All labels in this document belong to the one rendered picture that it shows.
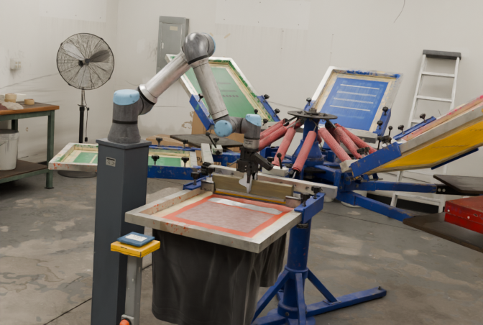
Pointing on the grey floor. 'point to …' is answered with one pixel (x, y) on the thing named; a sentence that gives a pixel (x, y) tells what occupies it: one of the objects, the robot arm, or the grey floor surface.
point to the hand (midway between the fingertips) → (251, 190)
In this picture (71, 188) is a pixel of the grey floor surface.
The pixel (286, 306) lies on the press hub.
